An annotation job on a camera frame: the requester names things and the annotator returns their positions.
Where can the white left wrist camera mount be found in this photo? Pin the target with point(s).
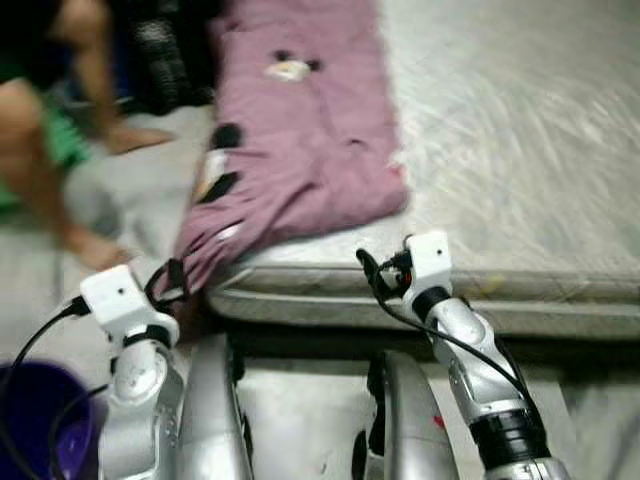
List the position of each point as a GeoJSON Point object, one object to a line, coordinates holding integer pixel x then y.
{"type": "Point", "coordinates": [115, 300]}

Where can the dark bed frame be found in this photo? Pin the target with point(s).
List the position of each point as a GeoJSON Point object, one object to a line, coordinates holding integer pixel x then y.
{"type": "Point", "coordinates": [330, 345]}

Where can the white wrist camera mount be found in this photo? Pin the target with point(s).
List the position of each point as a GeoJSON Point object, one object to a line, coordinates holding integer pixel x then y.
{"type": "Point", "coordinates": [430, 258]}
{"type": "Point", "coordinates": [115, 300]}

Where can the black ribbed object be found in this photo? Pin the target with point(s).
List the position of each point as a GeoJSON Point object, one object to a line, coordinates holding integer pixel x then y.
{"type": "Point", "coordinates": [170, 60]}

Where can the white quilted mattress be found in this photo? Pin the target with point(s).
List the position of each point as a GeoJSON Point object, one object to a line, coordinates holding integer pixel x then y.
{"type": "Point", "coordinates": [520, 130]}

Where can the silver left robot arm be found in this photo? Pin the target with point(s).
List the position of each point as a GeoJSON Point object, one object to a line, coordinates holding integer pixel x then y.
{"type": "Point", "coordinates": [140, 400]}

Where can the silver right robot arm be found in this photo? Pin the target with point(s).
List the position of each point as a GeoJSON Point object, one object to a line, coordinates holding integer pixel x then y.
{"type": "Point", "coordinates": [470, 350]}

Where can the pink cartoon print blanket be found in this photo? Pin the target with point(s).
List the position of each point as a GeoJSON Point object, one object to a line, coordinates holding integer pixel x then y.
{"type": "Point", "coordinates": [300, 130]}

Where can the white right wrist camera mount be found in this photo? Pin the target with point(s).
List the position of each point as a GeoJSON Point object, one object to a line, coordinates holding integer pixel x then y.
{"type": "Point", "coordinates": [430, 258]}

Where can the silver left robot leg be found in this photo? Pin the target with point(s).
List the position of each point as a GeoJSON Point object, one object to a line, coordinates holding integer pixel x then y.
{"type": "Point", "coordinates": [215, 420]}

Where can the person in green shorts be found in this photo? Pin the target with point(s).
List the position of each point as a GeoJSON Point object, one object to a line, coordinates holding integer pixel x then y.
{"type": "Point", "coordinates": [90, 60]}

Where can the purple bucket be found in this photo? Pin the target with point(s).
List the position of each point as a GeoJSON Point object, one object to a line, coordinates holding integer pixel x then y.
{"type": "Point", "coordinates": [40, 420]}

